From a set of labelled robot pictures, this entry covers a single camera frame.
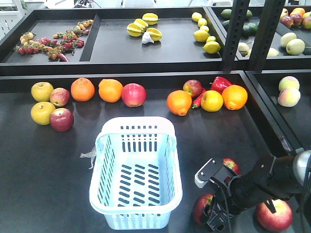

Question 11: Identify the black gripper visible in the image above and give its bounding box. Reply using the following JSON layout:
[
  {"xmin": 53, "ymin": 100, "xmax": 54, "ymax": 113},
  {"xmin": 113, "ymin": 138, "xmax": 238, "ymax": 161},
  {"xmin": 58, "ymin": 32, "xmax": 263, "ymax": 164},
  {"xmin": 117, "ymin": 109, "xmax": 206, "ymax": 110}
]
[{"xmin": 199, "ymin": 165, "xmax": 275, "ymax": 232}]

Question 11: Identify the dark red apple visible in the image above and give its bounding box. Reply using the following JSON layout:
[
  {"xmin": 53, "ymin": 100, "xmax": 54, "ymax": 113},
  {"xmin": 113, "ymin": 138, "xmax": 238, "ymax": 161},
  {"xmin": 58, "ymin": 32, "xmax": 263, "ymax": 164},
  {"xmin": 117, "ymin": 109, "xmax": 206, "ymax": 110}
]
[
  {"xmin": 223, "ymin": 158, "xmax": 241, "ymax": 175},
  {"xmin": 192, "ymin": 193, "xmax": 214, "ymax": 226}
]

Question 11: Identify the dark red apple top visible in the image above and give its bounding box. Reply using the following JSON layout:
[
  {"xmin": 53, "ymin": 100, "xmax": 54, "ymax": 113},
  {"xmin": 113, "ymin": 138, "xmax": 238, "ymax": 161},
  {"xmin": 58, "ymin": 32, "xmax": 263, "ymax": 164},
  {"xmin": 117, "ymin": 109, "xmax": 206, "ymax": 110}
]
[{"xmin": 223, "ymin": 158, "xmax": 241, "ymax": 175}]

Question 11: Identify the red yellow apple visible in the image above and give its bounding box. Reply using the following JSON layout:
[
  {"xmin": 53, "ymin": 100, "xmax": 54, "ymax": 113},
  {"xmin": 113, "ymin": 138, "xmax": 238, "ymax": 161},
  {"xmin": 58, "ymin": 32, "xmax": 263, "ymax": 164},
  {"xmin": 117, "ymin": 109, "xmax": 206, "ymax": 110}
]
[{"xmin": 255, "ymin": 200, "xmax": 293, "ymax": 233}]

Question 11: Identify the light blue plastic basket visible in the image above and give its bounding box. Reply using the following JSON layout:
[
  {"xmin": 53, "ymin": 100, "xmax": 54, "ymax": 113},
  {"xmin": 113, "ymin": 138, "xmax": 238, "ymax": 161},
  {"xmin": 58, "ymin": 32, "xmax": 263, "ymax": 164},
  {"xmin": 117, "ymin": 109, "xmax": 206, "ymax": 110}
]
[{"xmin": 89, "ymin": 116, "xmax": 183, "ymax": 230}]

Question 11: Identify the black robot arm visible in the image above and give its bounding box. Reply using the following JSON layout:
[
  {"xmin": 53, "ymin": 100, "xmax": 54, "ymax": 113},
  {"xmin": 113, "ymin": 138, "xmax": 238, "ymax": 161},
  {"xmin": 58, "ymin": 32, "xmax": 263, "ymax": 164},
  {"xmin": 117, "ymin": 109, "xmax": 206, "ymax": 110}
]
[{"xmin": 201, "ymin": 150, "xmax": 311, "ymax": 231}]

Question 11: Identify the red chili pepper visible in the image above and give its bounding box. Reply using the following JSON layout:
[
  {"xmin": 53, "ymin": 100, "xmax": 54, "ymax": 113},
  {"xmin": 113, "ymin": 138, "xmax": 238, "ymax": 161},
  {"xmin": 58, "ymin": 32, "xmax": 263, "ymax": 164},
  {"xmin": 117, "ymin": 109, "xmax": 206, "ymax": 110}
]
[{"xmin": 191, "ymin": 88, "xmax": 207, "ymax": 109}]

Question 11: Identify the yellow round fruit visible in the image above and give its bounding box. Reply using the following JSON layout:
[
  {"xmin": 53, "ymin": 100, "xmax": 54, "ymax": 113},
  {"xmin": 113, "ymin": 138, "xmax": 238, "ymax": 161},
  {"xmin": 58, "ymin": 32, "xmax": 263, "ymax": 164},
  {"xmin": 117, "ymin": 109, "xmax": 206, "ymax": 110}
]
[{"xmin": 201, "ymin": 90, "xmax": 224, "ymax": 112}]

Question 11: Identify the orange with stem nub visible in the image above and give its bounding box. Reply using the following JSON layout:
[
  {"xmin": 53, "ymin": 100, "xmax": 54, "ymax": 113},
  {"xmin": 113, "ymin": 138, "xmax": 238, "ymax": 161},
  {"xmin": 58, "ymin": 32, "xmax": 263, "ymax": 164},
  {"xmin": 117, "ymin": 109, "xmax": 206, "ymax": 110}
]
[{"xmin": 167, "ymin": 90, "xmax": 192, "ymax": 116}]

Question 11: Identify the round orange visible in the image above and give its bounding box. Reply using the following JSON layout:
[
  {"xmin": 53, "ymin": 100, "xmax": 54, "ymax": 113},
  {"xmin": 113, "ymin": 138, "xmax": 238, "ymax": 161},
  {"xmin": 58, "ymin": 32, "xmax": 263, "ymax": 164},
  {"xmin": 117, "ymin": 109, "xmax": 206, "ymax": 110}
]
[{"xmin": 222, "ymin": 84, "xmax": 248, "ymax": 110}]

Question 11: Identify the small red apple back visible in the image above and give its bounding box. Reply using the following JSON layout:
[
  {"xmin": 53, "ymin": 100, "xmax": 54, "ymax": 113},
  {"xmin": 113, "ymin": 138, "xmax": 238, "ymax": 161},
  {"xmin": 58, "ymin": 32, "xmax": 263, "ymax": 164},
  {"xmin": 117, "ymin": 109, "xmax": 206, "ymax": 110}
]
[{"xmin": 183, "ymin": 80, "xmax": 203, "ymax": 98}]

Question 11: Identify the red bell pepper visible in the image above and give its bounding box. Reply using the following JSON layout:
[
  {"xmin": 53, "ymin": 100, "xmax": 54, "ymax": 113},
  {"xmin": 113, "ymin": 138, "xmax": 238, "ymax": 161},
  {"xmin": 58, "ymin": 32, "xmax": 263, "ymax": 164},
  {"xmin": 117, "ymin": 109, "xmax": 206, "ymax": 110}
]
[{"xmin": 210, "ymin": 76, "xmax": 232, "ymax": 94}]

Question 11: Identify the black wooden produce stand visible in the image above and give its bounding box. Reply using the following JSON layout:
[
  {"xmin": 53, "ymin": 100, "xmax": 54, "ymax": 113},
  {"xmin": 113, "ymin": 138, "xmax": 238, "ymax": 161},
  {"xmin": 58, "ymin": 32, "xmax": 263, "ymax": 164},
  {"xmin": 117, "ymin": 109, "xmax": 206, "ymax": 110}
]
[{"xmin": 0, "ymin": 0, "xmax": 311, "ymax": 233}]

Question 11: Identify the pale peach front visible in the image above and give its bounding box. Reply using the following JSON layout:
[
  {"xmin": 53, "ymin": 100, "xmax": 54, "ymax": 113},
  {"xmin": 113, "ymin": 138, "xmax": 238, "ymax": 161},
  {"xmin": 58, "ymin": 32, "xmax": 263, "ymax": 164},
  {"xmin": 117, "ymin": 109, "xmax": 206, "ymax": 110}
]
[{"xmin": 277, "ymin": 87, "xmax": 301, "ymax": 107}]

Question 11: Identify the pale peach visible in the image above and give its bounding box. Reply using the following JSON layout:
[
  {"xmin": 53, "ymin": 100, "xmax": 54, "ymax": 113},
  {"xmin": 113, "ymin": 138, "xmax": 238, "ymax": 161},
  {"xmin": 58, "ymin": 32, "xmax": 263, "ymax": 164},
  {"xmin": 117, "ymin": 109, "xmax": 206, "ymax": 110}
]
[
  {"xmin": 278, "ymin": 76, "xmax": 300, "ymax": 92},
  {"xmin": 277, "ymin": 87, "xmax": 301, "ymax": 107}
]

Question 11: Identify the large red apple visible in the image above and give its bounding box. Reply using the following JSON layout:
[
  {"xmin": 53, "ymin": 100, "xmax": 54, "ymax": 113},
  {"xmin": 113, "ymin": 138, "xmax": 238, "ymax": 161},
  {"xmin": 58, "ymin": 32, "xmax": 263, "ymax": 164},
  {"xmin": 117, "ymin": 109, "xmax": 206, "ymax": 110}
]
[{"xmin": 121, "ymin": 83, "xmax": 146, "ymax": 107}]

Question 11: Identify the pale peach back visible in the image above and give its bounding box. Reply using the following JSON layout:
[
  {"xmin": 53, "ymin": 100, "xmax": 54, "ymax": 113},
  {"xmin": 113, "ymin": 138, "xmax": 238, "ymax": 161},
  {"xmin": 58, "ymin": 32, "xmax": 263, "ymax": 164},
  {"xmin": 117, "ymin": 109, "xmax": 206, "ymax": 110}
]
[{"xmin": 278, "ymin": 76, "xmax": 300, "ymax": 92}]

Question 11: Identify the red apple front left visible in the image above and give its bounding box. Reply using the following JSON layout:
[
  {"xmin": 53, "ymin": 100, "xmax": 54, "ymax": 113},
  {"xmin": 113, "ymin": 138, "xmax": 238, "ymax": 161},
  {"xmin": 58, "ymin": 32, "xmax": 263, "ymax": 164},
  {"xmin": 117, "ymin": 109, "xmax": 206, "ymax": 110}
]
[{"xmin": 50, "ymin": 108, "xmax": 74, "ymax": 132}]

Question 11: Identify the orange far left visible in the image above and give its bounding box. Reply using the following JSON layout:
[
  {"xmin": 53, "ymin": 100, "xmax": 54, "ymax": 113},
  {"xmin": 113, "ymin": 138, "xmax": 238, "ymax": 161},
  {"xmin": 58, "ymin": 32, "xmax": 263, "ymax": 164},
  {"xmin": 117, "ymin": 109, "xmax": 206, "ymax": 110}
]
[{"xmin": 70, "ymin": 78, "xmax": 95, "ymax": 102}]

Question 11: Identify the pale green pear front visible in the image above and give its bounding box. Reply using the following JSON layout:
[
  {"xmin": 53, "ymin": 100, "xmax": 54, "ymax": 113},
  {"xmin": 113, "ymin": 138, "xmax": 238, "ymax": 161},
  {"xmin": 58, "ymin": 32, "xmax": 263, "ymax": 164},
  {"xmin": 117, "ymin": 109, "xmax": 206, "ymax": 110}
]
[{"xmin": 285, "ymin": 39, "xmax": 305, "ymax": 55}]

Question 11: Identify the pale green pear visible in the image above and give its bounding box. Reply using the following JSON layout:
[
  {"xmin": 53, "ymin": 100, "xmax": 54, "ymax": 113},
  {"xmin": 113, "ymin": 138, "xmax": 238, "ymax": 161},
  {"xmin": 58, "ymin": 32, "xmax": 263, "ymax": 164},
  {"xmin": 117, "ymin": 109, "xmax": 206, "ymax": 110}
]
[
  {"xmin": 280, "ymin": 32, "xmax": 297, "ymax": 48},
  {"xmin": 285, "ymin": 39, "xmax": 305, "ymax": 55}
]

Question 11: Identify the white garlic bulb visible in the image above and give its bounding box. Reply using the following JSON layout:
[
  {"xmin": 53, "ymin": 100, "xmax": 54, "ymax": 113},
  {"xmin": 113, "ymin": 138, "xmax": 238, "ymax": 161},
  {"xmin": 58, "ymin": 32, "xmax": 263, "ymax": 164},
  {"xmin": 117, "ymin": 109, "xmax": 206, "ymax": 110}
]
[{"xmin": 141, "ymin": 32, "xmax": 154, "ymax": 44}]

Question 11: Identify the pale green pear back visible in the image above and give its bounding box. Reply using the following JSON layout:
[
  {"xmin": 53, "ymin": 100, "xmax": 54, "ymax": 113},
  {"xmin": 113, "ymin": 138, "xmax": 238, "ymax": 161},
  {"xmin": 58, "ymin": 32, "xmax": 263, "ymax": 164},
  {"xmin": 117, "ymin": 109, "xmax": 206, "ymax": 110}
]
[{"xmin": 280, "ymin": 32, "xmax": 297, "ymax": 48}]

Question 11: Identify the small red apple behind gripper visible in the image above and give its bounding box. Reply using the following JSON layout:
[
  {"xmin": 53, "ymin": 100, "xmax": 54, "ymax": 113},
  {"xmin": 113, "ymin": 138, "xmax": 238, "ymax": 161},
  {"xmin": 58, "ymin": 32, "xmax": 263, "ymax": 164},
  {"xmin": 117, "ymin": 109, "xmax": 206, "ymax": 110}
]
[{"xmin": 50, "ymin": 87, "xmax": 70, "ymax": 107}]

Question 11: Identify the yellow fruit left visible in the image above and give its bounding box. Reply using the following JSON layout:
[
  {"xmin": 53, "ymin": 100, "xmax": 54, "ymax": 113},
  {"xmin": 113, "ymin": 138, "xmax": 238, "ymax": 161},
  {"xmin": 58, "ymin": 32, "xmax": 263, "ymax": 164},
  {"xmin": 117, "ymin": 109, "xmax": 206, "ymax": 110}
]
[{"xmin": 31, "ymin": 101, "xmax": 56, "ymax": 125}]

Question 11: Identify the yellow starfruit top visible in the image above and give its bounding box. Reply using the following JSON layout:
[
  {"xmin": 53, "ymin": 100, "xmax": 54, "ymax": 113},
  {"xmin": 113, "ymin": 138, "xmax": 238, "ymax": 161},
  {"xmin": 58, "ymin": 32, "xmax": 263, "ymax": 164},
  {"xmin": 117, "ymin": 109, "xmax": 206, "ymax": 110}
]
[{"xmin": 142, "ymin": 13, "xmax": 159, "ymax": 25}]

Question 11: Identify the yellow apple back left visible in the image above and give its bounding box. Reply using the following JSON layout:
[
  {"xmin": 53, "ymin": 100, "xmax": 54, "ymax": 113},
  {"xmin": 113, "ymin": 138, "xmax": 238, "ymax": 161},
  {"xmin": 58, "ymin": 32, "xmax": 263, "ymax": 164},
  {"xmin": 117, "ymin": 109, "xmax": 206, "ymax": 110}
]
[{"xmin": 31, "ymin": 82, "xmax": 54, "ymax": 102}]

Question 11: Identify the cherry tomato pile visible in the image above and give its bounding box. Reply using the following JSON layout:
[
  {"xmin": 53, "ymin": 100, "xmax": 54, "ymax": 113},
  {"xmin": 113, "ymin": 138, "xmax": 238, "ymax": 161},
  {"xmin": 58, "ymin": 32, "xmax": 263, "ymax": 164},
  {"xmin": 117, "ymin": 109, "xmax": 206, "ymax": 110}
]
[{"xmin": 14, "ymin": 19, "xmax": 94, "ymax": 62}]

